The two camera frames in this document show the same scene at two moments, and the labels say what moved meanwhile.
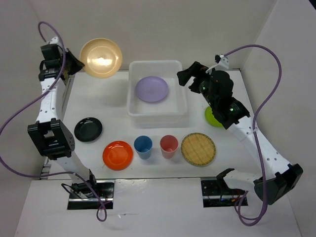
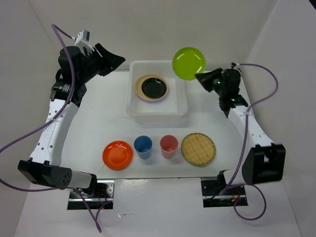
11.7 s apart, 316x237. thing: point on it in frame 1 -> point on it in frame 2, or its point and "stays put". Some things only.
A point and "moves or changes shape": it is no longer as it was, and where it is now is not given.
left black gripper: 78,64 -> 109,62
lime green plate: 211,118 -> 187,62
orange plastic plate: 117,155 stays put
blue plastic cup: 143,145 stays put
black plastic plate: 88,129 -> 153,88
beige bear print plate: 102,58 moves or changes shape
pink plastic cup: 169,144 stays put
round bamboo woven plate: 198,149 stays put
